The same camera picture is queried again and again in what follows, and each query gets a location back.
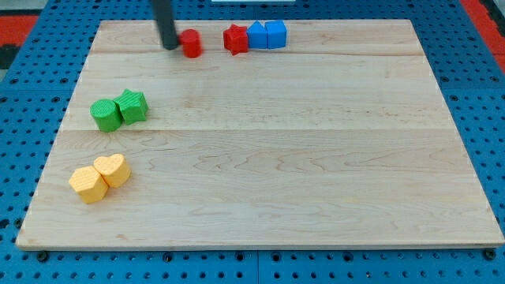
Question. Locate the red cylinder block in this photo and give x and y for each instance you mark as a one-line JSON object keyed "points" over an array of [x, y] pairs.
{"points": [[191, 44]]}

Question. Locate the light wooden board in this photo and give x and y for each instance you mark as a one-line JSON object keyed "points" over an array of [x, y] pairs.
{"points": [[340, 140]]}

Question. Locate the red star block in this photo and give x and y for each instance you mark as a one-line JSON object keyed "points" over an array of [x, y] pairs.
{"points": [[236, 40]]}

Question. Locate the blue pentagon block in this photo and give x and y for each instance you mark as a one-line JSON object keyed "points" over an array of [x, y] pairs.
{"points": [[257, 36]]}

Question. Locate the blue cube block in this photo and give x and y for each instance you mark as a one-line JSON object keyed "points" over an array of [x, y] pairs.
{"points": [[276, 34]]}

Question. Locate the green star block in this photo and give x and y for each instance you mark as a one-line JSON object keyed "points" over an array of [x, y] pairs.
{"points": [[133, 106]]}

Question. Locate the yellow heart block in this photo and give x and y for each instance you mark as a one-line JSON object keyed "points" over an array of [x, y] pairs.
{"points": [[114, 169]]}

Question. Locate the green cylinder block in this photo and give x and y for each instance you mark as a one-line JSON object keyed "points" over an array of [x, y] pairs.
{"points": [[106, 115]]}

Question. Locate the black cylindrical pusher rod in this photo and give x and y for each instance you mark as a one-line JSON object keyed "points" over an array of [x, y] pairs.
{"points": [[164, 17]]}

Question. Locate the yellow hexagon block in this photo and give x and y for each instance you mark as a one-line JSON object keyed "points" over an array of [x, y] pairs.
{"points": [[89, 184]]}

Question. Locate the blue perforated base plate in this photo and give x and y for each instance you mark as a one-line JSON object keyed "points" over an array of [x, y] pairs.
{"points": [[40, 82]]}

